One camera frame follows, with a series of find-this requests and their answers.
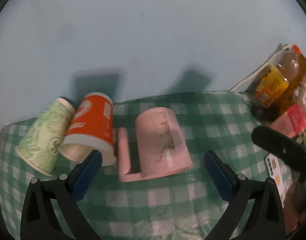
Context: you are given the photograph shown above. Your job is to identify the orange paper cup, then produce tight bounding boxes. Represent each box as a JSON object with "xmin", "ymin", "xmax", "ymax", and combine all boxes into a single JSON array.
[{"xmin": 60, "ymin": 92, "xmax": 117, "ymax": 166}]

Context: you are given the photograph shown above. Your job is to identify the white cable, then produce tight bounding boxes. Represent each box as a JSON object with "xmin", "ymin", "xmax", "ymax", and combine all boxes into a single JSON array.
[{"xmin": 229, "ymin": 44, "xmax": 293, "ymax": 92}]

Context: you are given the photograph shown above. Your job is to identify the white printed card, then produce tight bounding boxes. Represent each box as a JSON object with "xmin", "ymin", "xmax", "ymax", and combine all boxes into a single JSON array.
[{"xmin": 264, "ymin": 153, "xmax": 292, "ymax": 207}]

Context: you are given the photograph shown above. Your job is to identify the green patterned paper cup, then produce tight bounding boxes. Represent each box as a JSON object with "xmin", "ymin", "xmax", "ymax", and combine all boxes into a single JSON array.
[{"xmin": 15, "ymin": 98, "xmax": 76, "ymax": 176}]

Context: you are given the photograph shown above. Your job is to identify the pink ceramic mug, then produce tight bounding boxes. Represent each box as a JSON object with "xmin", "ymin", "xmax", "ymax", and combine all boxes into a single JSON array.
[{"xmin": 117, "ymin": 107, "xmax": 193, "ymax": 183}]

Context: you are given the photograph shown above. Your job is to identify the pink drink carton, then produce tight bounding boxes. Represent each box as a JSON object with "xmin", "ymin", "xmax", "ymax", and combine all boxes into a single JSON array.
[{"xmin": 269, "ymin": 103, "xmax": 306, "ymax": 138}]

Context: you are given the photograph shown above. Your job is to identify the amber drink bottle orange cap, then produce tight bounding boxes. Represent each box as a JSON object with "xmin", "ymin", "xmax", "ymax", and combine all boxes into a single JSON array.
[{"xmin": 250, "ymin": 45, "xmax": 306, "ymax": 122}]

